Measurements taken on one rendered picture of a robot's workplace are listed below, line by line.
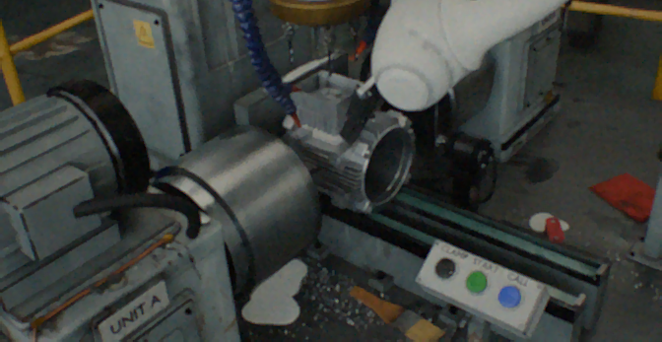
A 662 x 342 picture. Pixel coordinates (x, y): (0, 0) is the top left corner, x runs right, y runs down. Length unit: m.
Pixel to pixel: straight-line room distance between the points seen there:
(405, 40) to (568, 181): 0.93
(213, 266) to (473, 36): 0.47
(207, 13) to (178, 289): 0.58
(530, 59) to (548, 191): 0.31
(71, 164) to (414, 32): 0.44
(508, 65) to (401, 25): 0.77
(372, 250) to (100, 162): 0.65
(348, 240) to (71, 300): 0.66
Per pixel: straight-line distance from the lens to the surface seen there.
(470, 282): 1.00
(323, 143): 1.32
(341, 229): 1.40
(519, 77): 1.71
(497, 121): 1.70
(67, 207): 0.84
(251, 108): 1.30
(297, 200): 1.12
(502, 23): 0.87
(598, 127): 1.97
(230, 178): 1.08
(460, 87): 1.48
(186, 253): 0.95
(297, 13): 1.21
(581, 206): 1.65
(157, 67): 1.41
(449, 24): 0.87
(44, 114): 0.90
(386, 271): 1.38
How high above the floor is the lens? 1.73
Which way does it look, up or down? 32 degrees down
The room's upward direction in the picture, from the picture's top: 4 degrees counter-clockwise
